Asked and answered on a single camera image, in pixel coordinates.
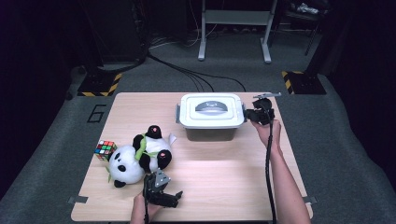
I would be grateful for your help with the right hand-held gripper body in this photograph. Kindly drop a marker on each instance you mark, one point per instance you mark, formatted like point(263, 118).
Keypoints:
point(264, 109)

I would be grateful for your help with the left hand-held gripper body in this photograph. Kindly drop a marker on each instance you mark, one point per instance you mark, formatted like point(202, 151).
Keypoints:
point(157, 189)

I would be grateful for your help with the panda plush toy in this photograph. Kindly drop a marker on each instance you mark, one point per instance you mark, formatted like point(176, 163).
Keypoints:
point(137, 158)

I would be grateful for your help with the clear brown storage box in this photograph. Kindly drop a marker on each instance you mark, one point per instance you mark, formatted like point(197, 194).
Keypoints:
point(210, 133)

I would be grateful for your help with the colourful puzzle cube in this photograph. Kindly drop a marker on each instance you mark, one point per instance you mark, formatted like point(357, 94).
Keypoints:
point(105, 150)

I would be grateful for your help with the person's right hand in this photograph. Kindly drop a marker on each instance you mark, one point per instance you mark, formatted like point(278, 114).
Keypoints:
point(264, 133)

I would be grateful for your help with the person's left hand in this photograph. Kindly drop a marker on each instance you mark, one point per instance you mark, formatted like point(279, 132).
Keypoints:
point(143, 211)

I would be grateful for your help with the striped black stand base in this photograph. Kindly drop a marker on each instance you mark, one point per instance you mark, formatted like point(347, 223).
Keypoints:
point(99, 84)
point(305, 83)

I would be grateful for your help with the grey tape strip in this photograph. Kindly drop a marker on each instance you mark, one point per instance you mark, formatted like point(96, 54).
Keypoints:
point(77, 199)
point(312, 199)

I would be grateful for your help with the dark chair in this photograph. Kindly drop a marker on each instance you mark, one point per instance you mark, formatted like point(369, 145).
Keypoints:
point(303, 15)

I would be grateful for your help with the white metal stand frame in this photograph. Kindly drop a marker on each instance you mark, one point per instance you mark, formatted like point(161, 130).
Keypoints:
point(236, 17)

